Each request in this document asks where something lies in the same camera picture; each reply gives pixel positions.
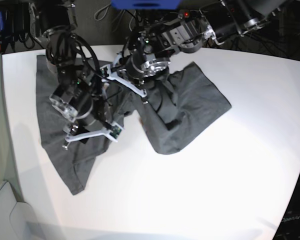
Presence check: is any grey bin at left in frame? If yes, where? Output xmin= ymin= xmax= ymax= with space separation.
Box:
xmin=0 ymin=181 xmax=45 ymax=240

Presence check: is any white cable loop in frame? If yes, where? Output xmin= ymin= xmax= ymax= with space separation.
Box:
xmin=128 ymin=14 xmax=163 ymax=34

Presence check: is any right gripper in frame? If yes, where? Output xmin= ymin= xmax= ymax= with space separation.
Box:
xmin=74 ymin=109 xmax=108 ymax=129

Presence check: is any blue box overhead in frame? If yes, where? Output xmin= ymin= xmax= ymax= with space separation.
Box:
xmin=111 ymin=0 xmax=181 ymax=10

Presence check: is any dark grey t-shirt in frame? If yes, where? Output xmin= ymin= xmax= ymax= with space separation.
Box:
xmin=36 ymin=55 xmax=232 ymax=195

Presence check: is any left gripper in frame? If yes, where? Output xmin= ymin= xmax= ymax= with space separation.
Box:
xmin=125 ymin=67 xmax=165 ymax=90

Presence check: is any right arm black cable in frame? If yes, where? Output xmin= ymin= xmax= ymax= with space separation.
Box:
xmin=72 ymin=34 xmax=103 ymax=83

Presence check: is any black power strip red switch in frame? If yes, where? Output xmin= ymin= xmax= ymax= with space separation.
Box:
xmin=177 ymin=9 xmax=203 ymax=20

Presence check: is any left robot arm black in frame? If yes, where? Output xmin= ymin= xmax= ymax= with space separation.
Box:
xmin=118 ymin=0 xmax=285 ymax=86

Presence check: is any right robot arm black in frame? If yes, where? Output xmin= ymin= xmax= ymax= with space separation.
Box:
xmin=29 ymin=0 xmax=110 ymax=127

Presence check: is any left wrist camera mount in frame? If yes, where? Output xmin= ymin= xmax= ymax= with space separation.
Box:
xmin=100 ymin=52 xmax=149 ymax=105

